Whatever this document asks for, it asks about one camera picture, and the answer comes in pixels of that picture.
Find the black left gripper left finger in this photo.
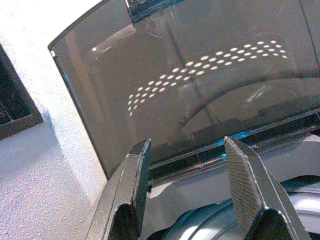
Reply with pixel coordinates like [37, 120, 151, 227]
[86, 137, 153, 240]

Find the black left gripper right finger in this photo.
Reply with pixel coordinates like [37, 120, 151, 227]
[223, 135, 312, 240]

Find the silver top-load washing machine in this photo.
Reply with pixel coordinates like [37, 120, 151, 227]
[141, 107, 320, 240]

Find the smoky transparent washer lid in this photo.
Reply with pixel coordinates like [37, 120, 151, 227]
[47, 0, 320, 180]

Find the dark window frame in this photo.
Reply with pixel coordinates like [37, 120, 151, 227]
[0, 43, 45, 141]

